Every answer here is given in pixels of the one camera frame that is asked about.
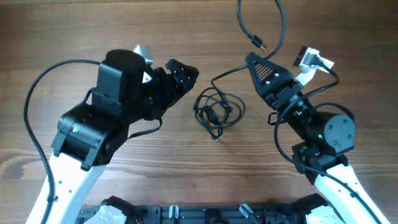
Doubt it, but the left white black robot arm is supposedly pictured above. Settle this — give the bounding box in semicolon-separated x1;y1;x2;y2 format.
27;49;199;223

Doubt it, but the thick black cable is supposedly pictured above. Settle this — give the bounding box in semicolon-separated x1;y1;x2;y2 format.
210;0;287;91

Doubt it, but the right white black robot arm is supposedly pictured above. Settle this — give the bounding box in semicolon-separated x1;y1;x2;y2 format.
246;50;388;223

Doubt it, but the thin black cable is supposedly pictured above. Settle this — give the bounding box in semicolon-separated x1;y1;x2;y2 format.
192;86;246;141

